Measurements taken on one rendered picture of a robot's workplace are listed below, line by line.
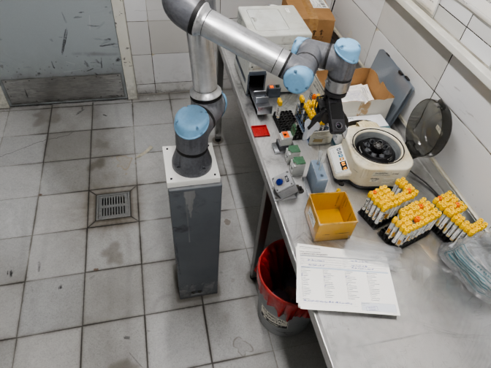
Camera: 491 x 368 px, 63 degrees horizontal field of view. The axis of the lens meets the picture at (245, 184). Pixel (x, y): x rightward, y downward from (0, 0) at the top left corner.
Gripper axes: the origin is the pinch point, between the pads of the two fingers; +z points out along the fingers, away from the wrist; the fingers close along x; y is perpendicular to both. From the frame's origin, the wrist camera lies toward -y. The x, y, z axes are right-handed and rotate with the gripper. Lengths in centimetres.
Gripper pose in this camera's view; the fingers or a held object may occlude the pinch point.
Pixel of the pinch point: (324, 141)
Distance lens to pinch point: 140.7
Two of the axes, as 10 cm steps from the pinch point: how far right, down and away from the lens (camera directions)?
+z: -0.7, 6.7, 7.4
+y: -1.5, -7.4, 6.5
